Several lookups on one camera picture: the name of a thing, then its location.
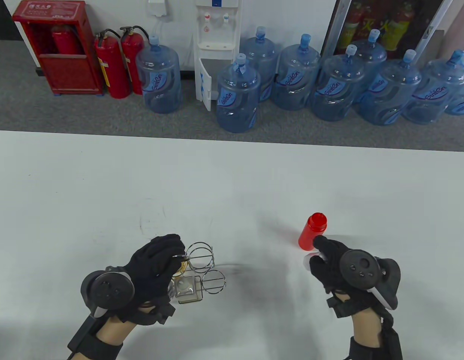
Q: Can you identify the red fire extinguisher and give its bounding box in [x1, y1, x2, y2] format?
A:
[120, 25, 149, 95]
[94, 29, 130, 99]
[51, 25, 82, 56]

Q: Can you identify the person's right hand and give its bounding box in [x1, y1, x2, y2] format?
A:
[309, 235, 383, 319]

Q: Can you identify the black left wrist strap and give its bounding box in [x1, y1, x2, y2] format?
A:
[67, 315, 124, 360]

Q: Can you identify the black left hand controller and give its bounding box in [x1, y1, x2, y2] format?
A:
[81, 266, 136, 318]

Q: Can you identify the white water dispenser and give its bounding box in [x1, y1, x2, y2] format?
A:
[193, 0, 242, 112]

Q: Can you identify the black wrist strap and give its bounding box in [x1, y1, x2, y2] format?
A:
[67, 315, 124, 360]
[346, 317, 403, 360]

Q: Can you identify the red fire extinguisher cabinet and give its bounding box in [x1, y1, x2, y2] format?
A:
[12, 0, 105, 96]

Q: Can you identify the yellow squeeze seasoning bottle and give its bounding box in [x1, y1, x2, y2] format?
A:
[174, 258, 190, 279]

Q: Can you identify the row of blue water jugs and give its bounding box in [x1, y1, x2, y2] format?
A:
[135, 26, 464, 134]

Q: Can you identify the black right wrist strap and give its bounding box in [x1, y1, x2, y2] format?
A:
[346, 317, 403, 360]

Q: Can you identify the person's left hand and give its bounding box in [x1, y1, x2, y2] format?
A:
[116, 234, 186, 326]

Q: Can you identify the black hand controller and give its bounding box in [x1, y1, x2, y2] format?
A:
[81, 266, 136, 318]
[339, 249, 402, 310]

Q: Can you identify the fire safety poster board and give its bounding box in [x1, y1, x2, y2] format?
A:
[321, 0, 454, 60]

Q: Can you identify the clear glass oil seasoning bottle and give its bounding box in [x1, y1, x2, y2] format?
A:
[174, 275, 203, 304]

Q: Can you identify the black right hand controller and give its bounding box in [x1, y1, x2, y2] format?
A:
[339, 249, 402, 310]

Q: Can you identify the red squeeze seasoning bottle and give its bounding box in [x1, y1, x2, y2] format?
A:
[298, 212, 327, 251]

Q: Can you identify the person's right forearm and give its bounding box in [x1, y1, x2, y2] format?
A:
[350, 306, 386, 345]

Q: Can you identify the silver wire seasoning rack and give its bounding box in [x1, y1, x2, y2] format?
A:
[168, 242, 227, 304]

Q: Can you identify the white salt shaker seasoning bottle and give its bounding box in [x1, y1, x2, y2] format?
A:
[302, 252, 328, 269]

